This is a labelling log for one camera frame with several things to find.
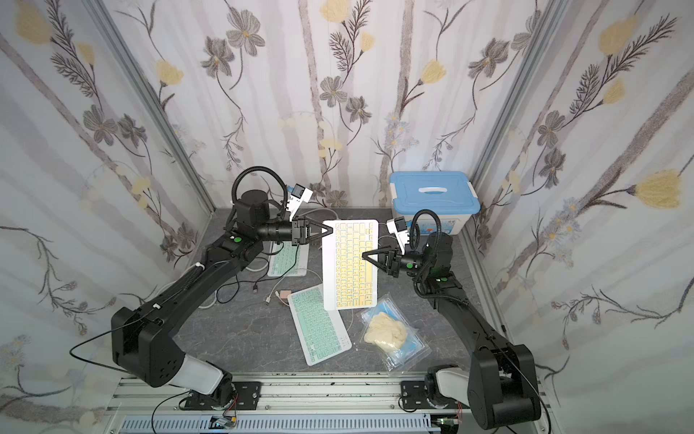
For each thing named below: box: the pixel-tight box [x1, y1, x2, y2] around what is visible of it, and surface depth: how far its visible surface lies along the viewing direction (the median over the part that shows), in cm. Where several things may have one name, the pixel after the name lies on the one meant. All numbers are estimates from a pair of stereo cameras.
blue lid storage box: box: [389, 170, 481, 236], surface depth 107 cm
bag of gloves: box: [356, 292, 432, 374], surface depth 84 cm
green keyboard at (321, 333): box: [287, 283, 353, 367], surface depth 88 cm
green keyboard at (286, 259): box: [267, 241, 310, 277], surface depth 103 cm
